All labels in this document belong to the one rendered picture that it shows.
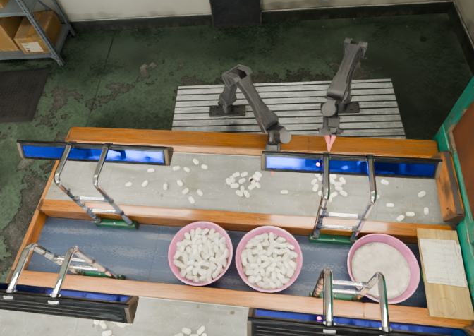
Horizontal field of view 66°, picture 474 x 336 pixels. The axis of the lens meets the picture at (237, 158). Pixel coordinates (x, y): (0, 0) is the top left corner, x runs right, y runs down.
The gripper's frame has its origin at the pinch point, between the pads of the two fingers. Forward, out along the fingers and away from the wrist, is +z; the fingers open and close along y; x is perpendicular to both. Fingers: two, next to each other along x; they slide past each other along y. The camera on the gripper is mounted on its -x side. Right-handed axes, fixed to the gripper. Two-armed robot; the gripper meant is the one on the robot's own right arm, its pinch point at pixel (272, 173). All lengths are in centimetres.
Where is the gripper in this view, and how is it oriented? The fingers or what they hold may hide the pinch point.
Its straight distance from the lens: 169.1
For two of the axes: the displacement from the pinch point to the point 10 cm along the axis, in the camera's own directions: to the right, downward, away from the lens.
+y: 9.9, 0.5, -1.4
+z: -0.3, 9.9, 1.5
